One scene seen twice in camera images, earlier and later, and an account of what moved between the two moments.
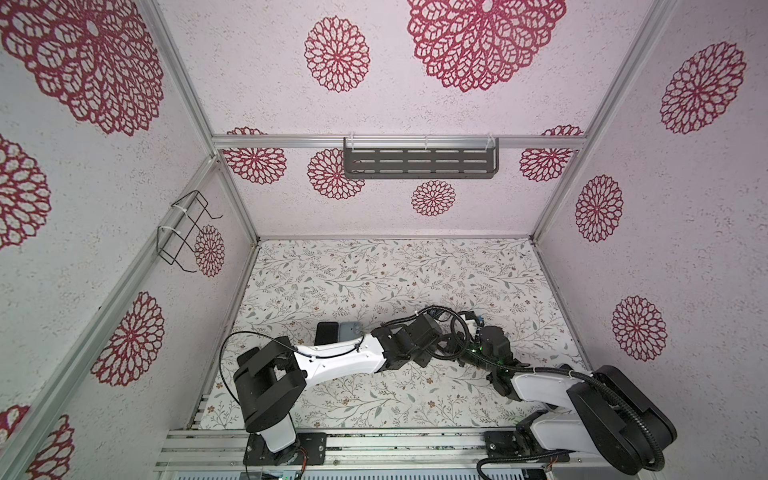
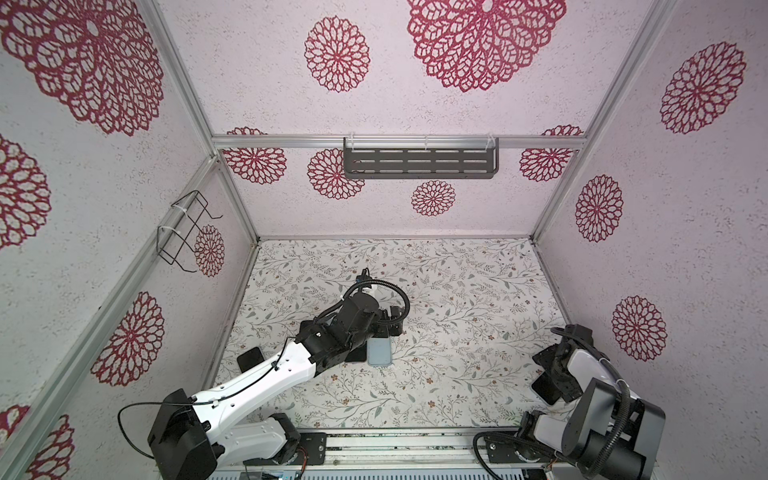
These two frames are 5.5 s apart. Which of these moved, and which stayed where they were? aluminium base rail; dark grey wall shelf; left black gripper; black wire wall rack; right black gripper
Moved: left black gripper; right black gripper
Stayed: aluminium base rail; dark grey wall shelf; black wire wall rack
